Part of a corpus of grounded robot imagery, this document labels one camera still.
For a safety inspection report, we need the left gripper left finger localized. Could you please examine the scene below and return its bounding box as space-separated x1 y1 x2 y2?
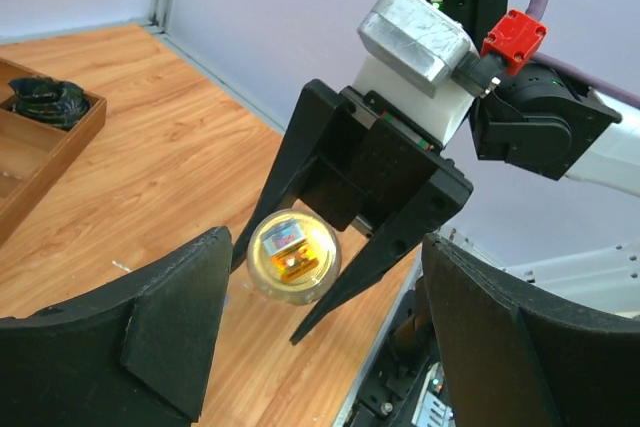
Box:
1 227 232 426

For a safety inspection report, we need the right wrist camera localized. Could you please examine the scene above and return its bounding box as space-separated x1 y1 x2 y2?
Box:
352 0 477 146

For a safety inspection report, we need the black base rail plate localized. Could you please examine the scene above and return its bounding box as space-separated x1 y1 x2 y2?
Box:
343 290 455 426

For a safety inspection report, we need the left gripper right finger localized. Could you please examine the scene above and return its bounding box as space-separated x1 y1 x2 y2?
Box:
421 234 639 426

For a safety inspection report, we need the rolled belt right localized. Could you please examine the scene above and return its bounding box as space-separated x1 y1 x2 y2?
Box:
8 76 91 131

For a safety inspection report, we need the wooden compartment tray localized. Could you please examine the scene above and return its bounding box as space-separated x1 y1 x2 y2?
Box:
1 59 107 242

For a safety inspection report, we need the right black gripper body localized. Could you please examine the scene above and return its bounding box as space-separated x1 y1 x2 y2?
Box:
300 87 443 232

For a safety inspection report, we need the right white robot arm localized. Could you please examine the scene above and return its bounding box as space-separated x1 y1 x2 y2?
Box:
232 0 639 342

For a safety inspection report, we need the clear jar of pills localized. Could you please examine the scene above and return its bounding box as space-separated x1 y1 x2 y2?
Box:
245 208 343 307

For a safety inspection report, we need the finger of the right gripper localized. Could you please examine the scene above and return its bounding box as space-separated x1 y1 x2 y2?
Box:
231 79 346 270
290 159 473 345

